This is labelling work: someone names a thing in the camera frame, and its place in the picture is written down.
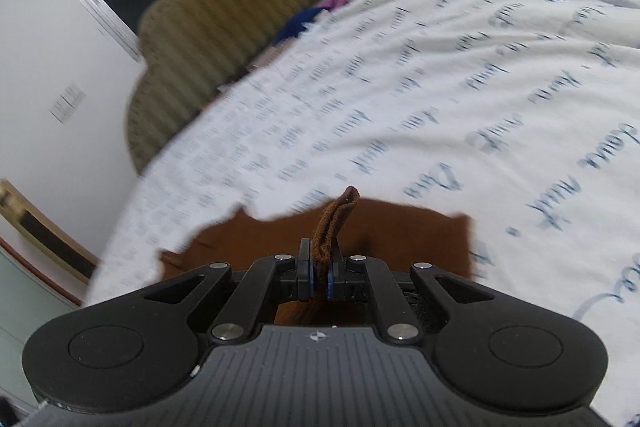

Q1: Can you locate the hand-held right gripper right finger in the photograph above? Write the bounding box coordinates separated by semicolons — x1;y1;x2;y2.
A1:
325;241;503;344

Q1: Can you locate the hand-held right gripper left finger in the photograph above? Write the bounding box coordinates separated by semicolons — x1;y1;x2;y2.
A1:
132;238;318;344

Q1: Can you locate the brown knitted garment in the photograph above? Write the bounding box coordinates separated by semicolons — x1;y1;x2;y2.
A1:
159;185;476;328

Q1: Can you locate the white printed bed sheet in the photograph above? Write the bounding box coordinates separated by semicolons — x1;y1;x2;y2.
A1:
82;0;640;427

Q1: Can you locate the dark blue cloth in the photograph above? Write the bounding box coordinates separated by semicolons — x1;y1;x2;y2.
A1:
272;6;328;45

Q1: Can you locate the olive padded headboard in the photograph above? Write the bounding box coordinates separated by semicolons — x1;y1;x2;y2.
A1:
126;0;381;175

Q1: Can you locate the wooden frame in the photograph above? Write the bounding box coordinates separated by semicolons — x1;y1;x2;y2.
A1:
0;179;101;308

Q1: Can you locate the white wall switch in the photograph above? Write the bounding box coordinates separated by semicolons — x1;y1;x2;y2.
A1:
50;82;87;125

